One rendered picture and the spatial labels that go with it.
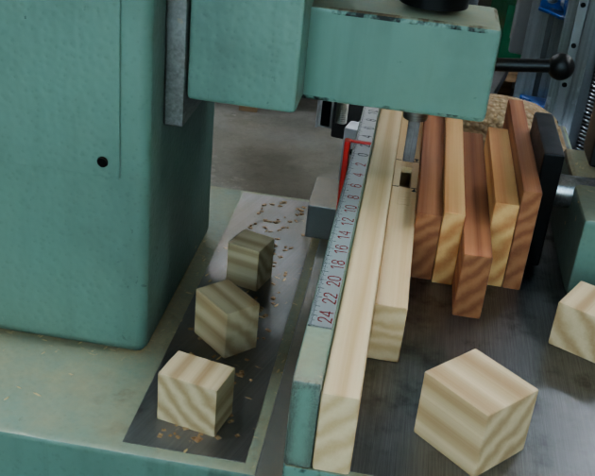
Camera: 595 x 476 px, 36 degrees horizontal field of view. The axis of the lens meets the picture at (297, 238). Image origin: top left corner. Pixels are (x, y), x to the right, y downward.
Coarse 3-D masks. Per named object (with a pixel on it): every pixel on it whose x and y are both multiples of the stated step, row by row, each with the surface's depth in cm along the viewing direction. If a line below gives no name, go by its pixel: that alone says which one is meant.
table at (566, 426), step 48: (432, 288) 66; (528, 288) 67; (432, 336) 60; (480, 336) 61; (528, 336) 61; (384, 384) 55; (576, 384) 57; (384, 432) 51; (528, 432) 53; (576, 432) 53
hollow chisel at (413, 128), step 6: (408, 126) 72; (414, 126) 72; (408, 132) 72; (414, 132) 72; (408, 138) 72; (414, 138) 72; (408, 144) 73; (414, 144) 73; (408, 150) 73; (414, 150) 73; (408, 156) 73; (414, 156) 73
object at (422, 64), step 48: (336, 0) 68; (384, 0) 69; (336, 48) 67; (384, 48) 66; (432, 48) 66; (480, 48) 65; (336, 96) 69; (384, 96) 68; (432, 96) 67; (480, 96) 67
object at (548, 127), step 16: (544, 128) 70; (544, 144) 67; (560, 144) 67; (544, 160) 65; (560, 160) 65; (544, 176) 66; (560, 176) 70; (576, 176) 71; (544, 192) 66; (560, 192) 70; (544, 208) 67; (544, 224) 68; (544, 240) 68; (528, 256) 69
